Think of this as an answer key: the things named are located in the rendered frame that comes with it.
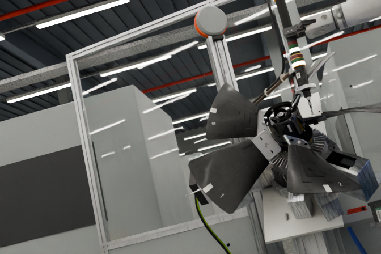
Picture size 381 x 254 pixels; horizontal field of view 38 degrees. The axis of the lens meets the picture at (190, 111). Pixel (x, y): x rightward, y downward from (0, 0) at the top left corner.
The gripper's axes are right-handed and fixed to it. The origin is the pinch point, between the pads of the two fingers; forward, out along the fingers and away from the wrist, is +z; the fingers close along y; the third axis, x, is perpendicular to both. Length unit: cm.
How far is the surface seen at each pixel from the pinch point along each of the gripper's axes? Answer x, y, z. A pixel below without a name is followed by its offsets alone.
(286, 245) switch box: -69, 26, 25
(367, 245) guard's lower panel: -78, 70, 1
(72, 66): 47, 70, 127
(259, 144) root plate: -34.7, -5.0, 18.9
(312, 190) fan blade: -54, -25, 3
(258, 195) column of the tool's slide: -47, 57, 38
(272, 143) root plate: -35.4, -3.0, 14.8
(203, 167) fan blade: -38, -12, 37
